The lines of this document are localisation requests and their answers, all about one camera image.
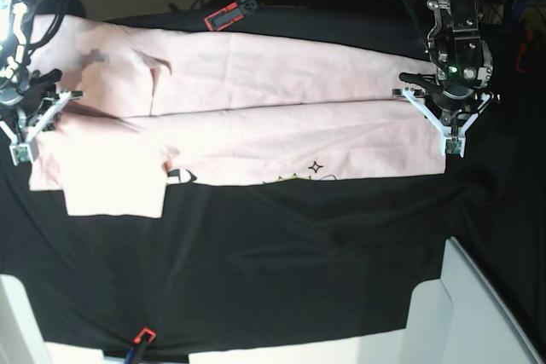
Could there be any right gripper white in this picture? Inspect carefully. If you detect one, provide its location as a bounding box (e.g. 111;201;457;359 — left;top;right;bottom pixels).
1;90;84;165

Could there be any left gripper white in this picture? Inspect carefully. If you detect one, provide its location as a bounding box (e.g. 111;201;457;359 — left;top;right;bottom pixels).
392;87;496;158

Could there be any pale pink T-shirt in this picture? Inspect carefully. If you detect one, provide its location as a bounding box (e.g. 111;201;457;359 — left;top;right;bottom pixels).
29;17;445;218

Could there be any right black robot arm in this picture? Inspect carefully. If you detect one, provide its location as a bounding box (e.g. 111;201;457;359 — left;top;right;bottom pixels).
1;0;84;166

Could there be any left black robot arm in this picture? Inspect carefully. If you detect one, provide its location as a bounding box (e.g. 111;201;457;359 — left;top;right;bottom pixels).
392;0;494;156

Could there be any red clamp right edge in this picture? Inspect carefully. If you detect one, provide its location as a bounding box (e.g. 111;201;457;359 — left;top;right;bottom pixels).
514;30;535;74

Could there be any white side table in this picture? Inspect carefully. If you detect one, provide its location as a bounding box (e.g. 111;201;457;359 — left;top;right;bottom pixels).
1;238;545;363

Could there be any black table cloth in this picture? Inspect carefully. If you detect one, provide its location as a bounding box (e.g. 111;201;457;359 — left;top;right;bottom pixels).
1;24;545;355

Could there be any red black clamp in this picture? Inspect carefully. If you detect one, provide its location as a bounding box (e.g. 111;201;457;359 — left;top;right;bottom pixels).
204;0;258;32

